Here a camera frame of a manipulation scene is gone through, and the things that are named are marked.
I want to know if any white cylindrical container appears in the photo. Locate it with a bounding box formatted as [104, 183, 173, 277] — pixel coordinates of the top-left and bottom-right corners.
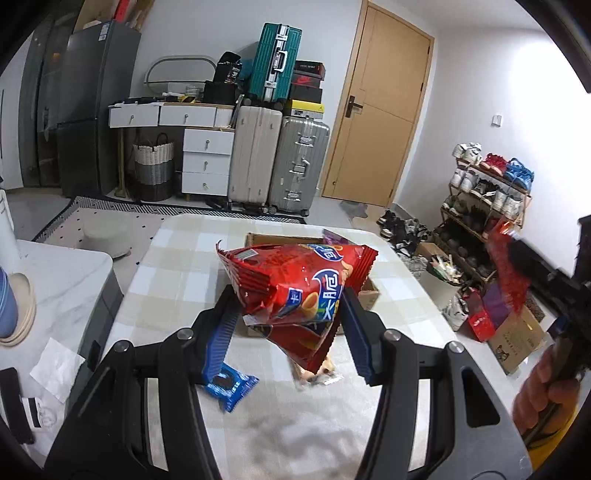
[0, 187, 24, 278]

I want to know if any large red chip bag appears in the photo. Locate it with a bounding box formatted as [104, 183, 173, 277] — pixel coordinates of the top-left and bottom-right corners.
[215, 240, 380, 376]

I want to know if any white paper napkin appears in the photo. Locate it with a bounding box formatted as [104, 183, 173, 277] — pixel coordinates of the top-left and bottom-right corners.
[30, 338, 86, 405]

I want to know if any white dresser with drawers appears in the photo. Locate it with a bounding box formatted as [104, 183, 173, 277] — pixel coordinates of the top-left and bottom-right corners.
[108, 102, 236, 202]

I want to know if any silver suitcase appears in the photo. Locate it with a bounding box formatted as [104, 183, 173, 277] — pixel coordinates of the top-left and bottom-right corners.
[268, 115, 332, 217]

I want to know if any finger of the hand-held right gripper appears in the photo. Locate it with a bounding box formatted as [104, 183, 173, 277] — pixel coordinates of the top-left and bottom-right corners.
[508, 240, 568, 296]

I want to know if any purple snack packet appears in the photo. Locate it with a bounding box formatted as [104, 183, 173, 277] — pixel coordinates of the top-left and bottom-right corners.
[322, 228, 357, 248]

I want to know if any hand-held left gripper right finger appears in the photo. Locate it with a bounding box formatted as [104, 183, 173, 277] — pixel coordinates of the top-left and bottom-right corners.
[339, 286, 532, 480]

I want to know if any person's right hand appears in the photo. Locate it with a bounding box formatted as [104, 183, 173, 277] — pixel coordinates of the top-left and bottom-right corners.
[512, 342, 581, 435]

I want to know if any clear packet of orange cake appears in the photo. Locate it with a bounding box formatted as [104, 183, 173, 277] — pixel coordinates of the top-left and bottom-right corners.
[291, 354, 343, 387]

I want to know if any beige suitcase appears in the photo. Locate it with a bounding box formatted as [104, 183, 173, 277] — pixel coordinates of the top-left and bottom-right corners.
[228, 95, 283, 211]

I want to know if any blue bowl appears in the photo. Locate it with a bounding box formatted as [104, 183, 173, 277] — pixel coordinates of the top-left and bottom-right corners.
[0, 265, 19, 339]

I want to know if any white round stool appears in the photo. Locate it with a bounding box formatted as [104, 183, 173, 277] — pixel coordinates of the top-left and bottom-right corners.
[82, 220, 133, 260]

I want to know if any brown cardboard box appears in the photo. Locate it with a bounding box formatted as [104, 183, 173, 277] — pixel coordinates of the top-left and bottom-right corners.
[245, 231, 380, 339]

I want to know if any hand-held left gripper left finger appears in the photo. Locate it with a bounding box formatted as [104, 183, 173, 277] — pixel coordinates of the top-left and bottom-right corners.
[44, 288, 242, 480]

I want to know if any cardboard box on floor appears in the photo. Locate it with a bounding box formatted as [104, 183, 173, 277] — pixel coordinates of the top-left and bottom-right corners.
[488, 307, 547, 376]

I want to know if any wooden-handled broom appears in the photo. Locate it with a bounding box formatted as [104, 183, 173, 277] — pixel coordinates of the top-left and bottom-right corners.
[115, 129, 129, 200]

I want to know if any wooden door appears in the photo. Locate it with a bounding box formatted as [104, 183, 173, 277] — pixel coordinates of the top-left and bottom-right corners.
[321, 0, 436, 208]

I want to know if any woven laundry basket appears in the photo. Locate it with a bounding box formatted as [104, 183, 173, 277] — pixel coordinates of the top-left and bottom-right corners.
[133, 132, 175, 203]

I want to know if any white charger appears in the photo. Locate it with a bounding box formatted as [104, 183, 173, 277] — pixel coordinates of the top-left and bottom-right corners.
[23, 397, 59, 431]

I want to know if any teal suitcase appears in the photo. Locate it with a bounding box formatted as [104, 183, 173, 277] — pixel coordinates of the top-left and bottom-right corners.
[247, 22, 304, 105]

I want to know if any black bag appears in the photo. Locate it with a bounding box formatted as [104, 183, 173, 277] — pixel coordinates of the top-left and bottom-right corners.
[203, 51, 243, 105]

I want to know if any purple bag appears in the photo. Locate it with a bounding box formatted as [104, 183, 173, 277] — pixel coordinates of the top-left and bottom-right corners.
[482, 281, 516, 325]

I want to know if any blue cookie packet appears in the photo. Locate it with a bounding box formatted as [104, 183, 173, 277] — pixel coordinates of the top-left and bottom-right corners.
[203, 362, 260, 413]

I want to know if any bin with rubbish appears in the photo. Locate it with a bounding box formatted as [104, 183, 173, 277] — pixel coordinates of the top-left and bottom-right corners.
[425, 255, 465, 311]

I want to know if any small red snack packet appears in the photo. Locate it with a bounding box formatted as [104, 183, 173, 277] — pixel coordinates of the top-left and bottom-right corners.
[485, 219, 533, 315]

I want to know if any dark refrigerator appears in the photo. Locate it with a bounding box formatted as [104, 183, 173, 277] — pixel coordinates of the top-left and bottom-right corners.
[21, 21, 142, 200]

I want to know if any white marble side table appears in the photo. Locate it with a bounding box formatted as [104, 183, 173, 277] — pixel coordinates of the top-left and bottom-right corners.
[0, 240, 124, 462]

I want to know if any beige checkered tablecloth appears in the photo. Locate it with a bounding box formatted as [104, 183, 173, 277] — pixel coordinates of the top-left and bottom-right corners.
[106, 215, 528, 480]

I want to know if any pile of shoes on floor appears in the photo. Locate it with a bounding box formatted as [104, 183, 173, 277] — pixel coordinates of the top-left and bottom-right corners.
[376, 210, 435, 260]

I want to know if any black phone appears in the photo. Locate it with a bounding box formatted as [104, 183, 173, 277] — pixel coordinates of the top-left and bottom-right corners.
[0, 368, 36, 446]

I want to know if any oval mirror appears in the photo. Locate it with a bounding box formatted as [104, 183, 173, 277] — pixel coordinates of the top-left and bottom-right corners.
[145, 55, 218, 100]

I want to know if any wooden shoe rack with shoes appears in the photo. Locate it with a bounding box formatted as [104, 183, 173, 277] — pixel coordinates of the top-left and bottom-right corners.
[436, 142, 535, 288]

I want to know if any stack of shoe boxes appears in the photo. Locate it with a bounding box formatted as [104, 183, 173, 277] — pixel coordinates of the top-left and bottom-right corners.
[284, 60, 325, 119]

